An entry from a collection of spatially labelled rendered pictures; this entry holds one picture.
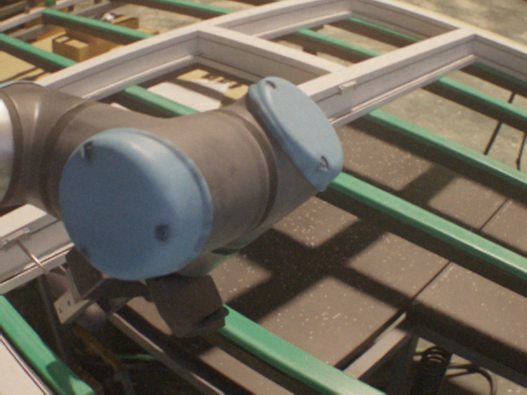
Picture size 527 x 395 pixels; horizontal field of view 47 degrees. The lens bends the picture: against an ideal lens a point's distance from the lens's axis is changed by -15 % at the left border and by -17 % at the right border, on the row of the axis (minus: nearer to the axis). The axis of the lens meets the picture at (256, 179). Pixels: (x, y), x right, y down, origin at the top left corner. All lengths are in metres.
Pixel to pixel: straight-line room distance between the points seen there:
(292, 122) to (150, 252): 0.15
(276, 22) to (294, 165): 1.22
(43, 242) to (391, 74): 0.78
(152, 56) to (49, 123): 0.99
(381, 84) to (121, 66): 0.52
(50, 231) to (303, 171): 0.48
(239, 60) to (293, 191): 0.95
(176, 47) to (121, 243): 1.10
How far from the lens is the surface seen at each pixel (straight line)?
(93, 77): 1.36
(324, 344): 1.15
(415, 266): 1.35
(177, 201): 0.38
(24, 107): 0.47
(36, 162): 0.46
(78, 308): 0.68
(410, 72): 1.42
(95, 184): 0.40
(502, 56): 1.67
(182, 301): 0.57
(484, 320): 1.24
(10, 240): 0.85
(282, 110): 0.48
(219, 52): 1.47
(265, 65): 1.38
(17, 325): 0.81
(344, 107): 1.24
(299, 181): 0.49
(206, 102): 1.84
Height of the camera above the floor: 1.39
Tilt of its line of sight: 30 degrees down
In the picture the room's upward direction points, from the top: straight up
